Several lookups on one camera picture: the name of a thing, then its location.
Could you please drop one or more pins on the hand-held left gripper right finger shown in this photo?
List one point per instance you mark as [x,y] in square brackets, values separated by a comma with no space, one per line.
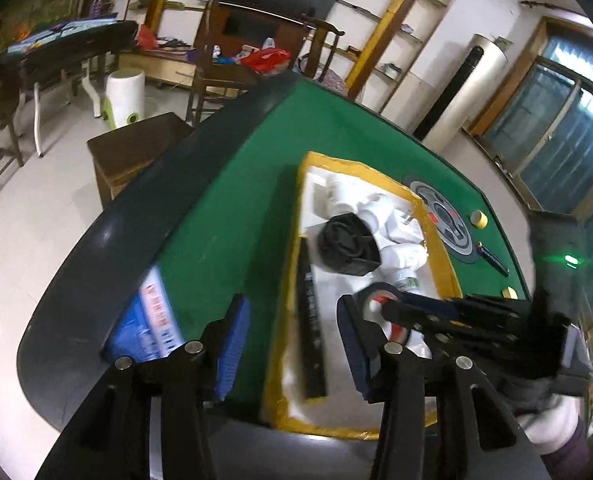
[354,345]

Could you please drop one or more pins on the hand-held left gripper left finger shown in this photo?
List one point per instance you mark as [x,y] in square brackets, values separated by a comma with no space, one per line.
[234,345]

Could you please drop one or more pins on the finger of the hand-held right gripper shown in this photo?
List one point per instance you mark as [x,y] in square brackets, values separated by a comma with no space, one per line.
[426,310]
[466,342]

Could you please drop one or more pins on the white bottle green print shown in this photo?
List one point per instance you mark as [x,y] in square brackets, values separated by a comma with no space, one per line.
[407,280]

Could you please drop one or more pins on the white bottle red label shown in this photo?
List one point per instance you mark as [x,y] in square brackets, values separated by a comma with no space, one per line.
[399,332]

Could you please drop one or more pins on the plain black marker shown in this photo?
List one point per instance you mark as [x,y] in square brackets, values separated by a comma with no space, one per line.
[312,335]

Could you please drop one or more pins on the white pipe fitting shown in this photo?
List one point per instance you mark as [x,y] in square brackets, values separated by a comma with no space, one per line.
[406,256]

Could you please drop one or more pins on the white foam box yellow tape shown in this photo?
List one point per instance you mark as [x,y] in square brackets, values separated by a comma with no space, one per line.
[326,410]

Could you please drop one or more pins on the black plastic holder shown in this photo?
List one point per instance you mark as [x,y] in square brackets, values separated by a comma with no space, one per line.
[349,247]

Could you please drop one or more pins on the white pill bottle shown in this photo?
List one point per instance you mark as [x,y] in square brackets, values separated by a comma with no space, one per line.
[341,192]

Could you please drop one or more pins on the person's right forearm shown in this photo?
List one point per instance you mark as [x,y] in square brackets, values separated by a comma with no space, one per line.
[551,425]

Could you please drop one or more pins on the blue printed packet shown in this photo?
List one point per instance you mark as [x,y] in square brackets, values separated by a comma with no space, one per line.
[146,320]

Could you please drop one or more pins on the round table control panel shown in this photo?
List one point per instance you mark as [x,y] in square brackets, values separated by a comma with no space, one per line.
[446,220]

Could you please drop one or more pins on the yellow tape roll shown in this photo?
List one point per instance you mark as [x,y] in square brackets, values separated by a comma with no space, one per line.
[479,220]

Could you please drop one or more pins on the metal framed window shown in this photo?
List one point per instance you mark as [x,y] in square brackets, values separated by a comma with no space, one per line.
[561,135]

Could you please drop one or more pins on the brown wooden stool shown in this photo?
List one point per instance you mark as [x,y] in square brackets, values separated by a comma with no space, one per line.
[131,155]

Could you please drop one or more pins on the standing air conditioner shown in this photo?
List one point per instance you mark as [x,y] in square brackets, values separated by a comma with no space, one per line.
[469,95]

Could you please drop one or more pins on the white trash can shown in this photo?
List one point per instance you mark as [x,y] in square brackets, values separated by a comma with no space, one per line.
[125,99]

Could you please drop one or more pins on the red plastic bag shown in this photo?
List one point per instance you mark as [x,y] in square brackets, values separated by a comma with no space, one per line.
[145,37]
[266,58]

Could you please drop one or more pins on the wooden television cabinet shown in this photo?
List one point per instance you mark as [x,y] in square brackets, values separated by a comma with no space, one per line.
[256,30]

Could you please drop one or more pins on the black table with cover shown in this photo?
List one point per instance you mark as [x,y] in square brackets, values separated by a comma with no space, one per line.
[66,47]

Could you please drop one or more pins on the wooden wall shelf unit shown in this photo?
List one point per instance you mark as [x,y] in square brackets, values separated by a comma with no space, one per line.
[396,10]

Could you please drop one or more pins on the floral wall mural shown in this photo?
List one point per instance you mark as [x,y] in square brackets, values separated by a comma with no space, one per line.
[31,5]

